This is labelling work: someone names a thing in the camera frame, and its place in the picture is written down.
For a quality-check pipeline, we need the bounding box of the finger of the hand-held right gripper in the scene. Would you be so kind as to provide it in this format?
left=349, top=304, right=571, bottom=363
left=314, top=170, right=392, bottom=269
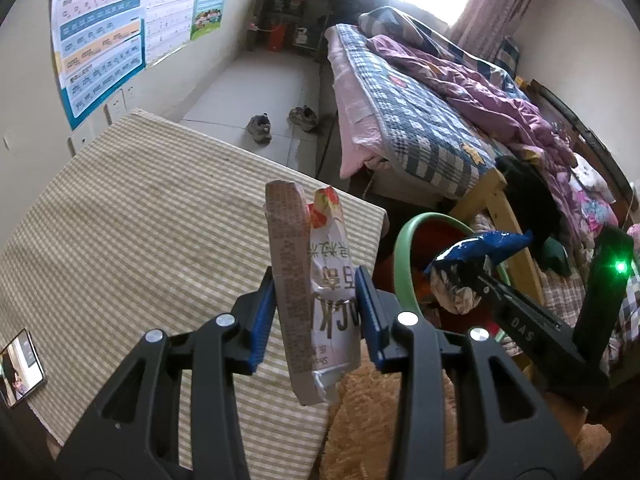
left=470, top=255, right=521, bottom=311

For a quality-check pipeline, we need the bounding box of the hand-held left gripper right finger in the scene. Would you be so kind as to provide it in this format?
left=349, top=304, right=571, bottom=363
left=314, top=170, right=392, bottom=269
left=354, top=266, right=583, bottom=480

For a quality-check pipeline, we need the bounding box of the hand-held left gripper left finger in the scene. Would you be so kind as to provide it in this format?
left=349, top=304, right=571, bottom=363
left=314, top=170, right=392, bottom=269
left=50, top=266, right=277, bottom=480

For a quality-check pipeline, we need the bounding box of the dark blue foil wrapper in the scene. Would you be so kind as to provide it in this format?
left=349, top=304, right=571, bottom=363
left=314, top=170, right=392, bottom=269
left=424, top=230, right=533, bottom=315

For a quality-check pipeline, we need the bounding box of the white snack wrapper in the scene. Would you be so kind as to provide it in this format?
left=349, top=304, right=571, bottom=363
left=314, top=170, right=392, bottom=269
left=262, top=180, right=362, bottom=407

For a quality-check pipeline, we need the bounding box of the green rimmed trash bin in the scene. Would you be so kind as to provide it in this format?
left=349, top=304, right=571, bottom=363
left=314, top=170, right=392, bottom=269
left=394, top=212, right=513, bottom=356

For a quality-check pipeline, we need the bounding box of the dark green cloth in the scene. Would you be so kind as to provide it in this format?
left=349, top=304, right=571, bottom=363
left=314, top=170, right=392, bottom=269
left=540, top=237, right=571, bottom=273

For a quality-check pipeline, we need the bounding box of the black garment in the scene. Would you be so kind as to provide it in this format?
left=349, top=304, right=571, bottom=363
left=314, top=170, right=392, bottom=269
left=495, top=155, right=563, bottom=253

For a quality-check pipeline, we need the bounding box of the pink clothes pile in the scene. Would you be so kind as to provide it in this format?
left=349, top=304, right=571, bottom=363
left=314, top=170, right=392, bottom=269
left=550, top=130, right=640, bottom=241

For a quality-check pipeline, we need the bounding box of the striped beige tablecloth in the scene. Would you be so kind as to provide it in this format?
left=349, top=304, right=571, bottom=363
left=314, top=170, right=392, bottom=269
left=0, top=109, right=390, bottom=480

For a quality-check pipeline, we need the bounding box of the pink bed sheet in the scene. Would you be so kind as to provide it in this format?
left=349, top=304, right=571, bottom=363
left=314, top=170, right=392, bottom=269
left=325, top=27, right=388, bottom=178

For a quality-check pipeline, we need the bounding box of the wooden headboard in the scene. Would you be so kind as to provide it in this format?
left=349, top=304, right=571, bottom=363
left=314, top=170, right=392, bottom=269
left=527, top=77, right=640, bottom=201

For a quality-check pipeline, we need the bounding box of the purple duvet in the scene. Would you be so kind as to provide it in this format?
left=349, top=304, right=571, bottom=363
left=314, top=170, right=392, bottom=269
left=367, top=34, right=576, bottom=181

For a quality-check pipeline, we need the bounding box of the grey sneaker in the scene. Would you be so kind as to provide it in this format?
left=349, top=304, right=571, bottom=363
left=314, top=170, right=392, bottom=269
left=246, top=114, right=273, bottom=145
left=287, top=105, right=320, bottom=133

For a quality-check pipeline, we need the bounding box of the blue checked cushion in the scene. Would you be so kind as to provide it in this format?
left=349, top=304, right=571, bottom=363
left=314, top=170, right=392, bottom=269
left=495, top=35, right=523, bottom=80

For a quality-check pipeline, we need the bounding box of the smartphone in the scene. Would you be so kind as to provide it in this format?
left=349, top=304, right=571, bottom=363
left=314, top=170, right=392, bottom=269
left=0, top=329, right=47, bottom=408

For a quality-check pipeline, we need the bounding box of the blue checked blanket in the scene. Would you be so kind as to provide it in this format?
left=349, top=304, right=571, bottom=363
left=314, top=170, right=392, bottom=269
left=357, top=5, right=518, bottom=83

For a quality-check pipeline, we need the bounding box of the pink curtain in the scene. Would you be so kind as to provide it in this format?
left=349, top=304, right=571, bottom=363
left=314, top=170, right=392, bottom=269
left=447, top=0, right=546, bottom=61

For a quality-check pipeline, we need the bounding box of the wooden bed frame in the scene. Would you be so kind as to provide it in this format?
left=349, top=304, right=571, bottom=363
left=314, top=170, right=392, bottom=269
left=447, top=167, right=546, bottom=291

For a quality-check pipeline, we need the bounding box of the white wall socket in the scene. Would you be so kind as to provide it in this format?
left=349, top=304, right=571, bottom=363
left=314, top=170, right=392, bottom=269
left=67, top=132, right=93, bottom=157
left=102, top=87, right=133, bottom=123

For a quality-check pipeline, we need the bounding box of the white wall poster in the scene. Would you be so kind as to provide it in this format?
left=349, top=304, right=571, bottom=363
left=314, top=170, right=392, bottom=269
left=142, top=0, right=203, bottom=68

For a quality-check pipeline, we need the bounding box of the large blue striped wall poster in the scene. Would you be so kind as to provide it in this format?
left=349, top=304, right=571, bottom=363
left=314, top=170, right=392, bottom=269
left=50, top=0, right=148, bottom=131

